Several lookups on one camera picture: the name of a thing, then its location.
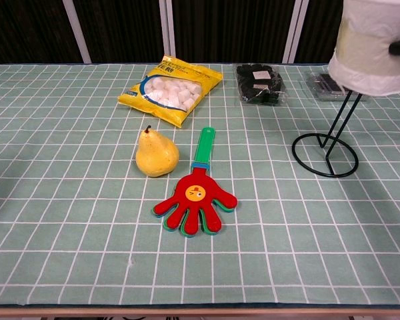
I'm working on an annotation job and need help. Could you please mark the black screen panel white frame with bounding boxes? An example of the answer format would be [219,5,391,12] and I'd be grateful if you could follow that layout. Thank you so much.
[166,0,305,64]
[62,0,175,64]
[283,0,346,64]
[0,0,92,65]

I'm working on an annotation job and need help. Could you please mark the black gloves in plastic pack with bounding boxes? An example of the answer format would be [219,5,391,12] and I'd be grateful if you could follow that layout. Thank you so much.
[234,63,289,107]

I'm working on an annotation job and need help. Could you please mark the white toilet paper roll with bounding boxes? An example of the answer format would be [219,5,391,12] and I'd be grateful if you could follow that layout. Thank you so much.
[327,0,400,97]

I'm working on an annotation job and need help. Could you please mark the yellow pear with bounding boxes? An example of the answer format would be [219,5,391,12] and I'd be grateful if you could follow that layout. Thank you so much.
[135,125,180,178]

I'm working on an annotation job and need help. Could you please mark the black wire roll holder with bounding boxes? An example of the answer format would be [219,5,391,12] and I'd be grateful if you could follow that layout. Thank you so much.
[291,89,359,179]

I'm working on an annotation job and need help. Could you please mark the green checked tablecloth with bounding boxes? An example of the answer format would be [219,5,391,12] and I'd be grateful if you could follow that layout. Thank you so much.
[0,62,400,307]

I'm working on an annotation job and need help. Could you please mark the yellow marshmallow bag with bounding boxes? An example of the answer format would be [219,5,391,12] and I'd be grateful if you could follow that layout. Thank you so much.
[117,55,223,129]

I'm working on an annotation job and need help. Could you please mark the red green hand clapper toy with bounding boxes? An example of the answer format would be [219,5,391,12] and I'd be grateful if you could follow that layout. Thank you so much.
[151,127,239,238]

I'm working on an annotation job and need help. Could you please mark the clear case with dark insert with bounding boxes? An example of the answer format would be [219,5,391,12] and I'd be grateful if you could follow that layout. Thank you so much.
[305,71,371,103]

